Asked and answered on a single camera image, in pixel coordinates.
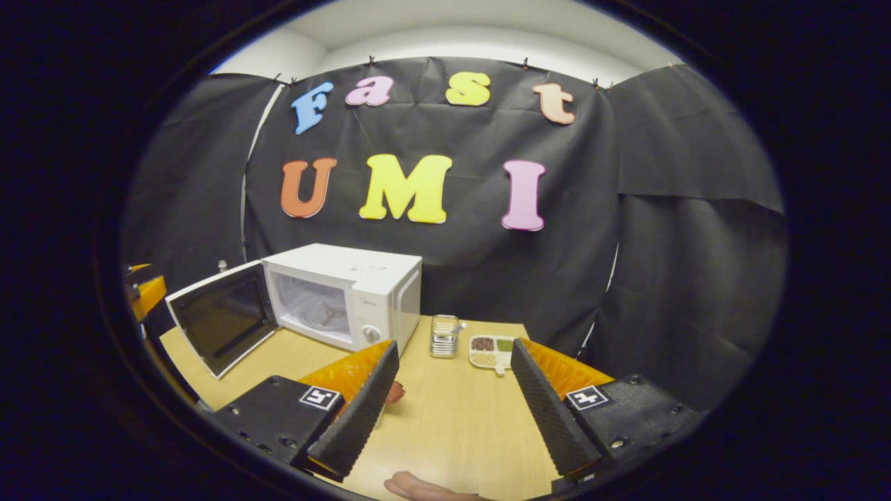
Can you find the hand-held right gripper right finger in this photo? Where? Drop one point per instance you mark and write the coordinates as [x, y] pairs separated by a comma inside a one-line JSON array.
[[550, 410]]

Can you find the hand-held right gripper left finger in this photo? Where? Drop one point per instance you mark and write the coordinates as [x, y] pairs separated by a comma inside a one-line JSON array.
[[355, 417]]

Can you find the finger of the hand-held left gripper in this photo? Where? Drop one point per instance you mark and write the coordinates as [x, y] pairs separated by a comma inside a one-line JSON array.
[[138, 267], [152, 296]]

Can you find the brown chicken drumstick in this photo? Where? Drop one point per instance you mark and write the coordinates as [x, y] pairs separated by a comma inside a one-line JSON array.
[[396, 392]]

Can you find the white microwave oven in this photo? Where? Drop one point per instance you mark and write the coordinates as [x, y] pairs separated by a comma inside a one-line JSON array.
[[376, 285]]

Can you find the divided white spice dish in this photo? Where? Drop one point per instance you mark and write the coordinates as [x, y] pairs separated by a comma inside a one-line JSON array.
[[491, 351]]

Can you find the glass jar with metal rack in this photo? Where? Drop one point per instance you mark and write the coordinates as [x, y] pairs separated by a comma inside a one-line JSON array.
[[443, 337]]

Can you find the black backdrop cloth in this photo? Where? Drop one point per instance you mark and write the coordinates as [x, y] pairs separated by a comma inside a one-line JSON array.
[[661, 278]]

